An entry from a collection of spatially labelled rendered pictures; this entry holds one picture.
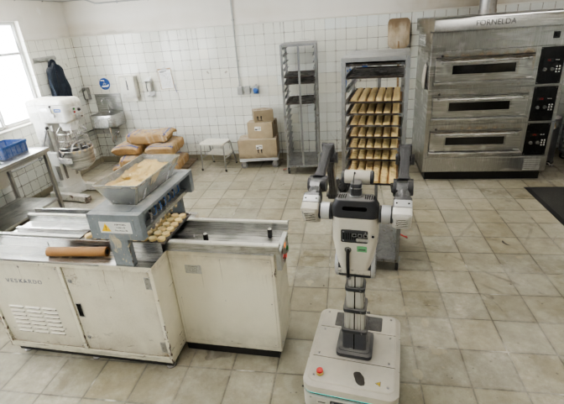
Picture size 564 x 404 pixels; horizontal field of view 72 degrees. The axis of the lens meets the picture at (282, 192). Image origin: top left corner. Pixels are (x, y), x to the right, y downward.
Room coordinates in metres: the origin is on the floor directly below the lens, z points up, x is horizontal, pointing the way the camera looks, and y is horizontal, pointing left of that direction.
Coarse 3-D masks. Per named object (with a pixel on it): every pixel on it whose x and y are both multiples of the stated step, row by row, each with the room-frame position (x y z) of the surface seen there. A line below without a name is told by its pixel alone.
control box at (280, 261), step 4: (284, 232) 2.21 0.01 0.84; (284, 236) 2.16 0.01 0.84; (280, 240) 2.11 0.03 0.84; (284, 240) 2.11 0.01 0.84; (280, 244) 2.06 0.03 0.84; (284, 244) 2.08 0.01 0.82; (288, 244) 2.20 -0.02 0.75; (280, 248) 2.02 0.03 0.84; (284, 248) 2.08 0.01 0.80; (280, 252) 1.99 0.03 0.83; (284, 252) 2.07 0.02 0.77; (276, 256) 1.99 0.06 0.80; (280, 256) 1.98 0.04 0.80; (276, 260) 1.99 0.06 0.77; (280, 260) 1.98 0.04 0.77; (284, 260) 2.05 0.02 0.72; (280, 264) 1.98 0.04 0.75; (284, 264) 2.05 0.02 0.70; (280, 268) 1.98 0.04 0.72
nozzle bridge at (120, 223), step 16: (176, 176) 2.48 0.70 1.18; (160, 192) 2.21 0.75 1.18; (176, 192) 2.52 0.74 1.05; (96, 208) 2.05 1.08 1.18; (112, 208) 2.03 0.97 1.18; (128, 208) 2.01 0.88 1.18; (144, 208) 1.99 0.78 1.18; (176, 208) 2.61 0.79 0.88; (96, 224) 1.97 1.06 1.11; (112, 224) 1.95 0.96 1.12; (128, 224) 1.92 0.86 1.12; (144, 224) 1.95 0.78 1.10; (112, 240) 1.95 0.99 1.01; (128, 240) 1.94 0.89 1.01; (128, 256) 1.94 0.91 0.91
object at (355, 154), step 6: (354, 150) 3.10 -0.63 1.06; (360, 150) 3.12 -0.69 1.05; (366, 150) 3.14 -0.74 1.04; (372, 150) 3.08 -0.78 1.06; (378, 150) 3.06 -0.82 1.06; (384, 150) 3.04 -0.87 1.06; (390, 150) 3.09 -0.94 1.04; (396, 150) 3.03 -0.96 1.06; (354, 156) 2.96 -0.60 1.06; (360, 156) 2.94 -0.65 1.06; (366, 156) 2.94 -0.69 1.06; (372, 156) 2.93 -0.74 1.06; (378, 156) 2.91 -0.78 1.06; (384, 156) 2.90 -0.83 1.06; (390, 156) 2.89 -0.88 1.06
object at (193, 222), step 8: (32, 216) 2.67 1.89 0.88; (40, 216) 2.65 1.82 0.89; (48, 216) 2.63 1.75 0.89; (56, 216) 2.62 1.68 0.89; (64, 216) 2.60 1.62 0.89; (72, 216) 2.58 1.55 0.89; (80, 216) 2.57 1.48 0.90; (184, 224) 2.39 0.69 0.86; (192, 224) 2.38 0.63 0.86; (200, 224) 2.36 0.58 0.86; (208, 224) 2.35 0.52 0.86; (216, 224) 2.34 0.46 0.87; (224, 224) 2.32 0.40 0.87; (232, 224) 2.31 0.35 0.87; (240, 224) 2.30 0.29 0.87; (248, 224) 2.28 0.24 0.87; (256, 224) 2.27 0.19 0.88; (264, 224) 2.26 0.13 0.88; (272, 224) 2.25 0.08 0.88; (280, 224) 2.24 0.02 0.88; (288, 224) 2.25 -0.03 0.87
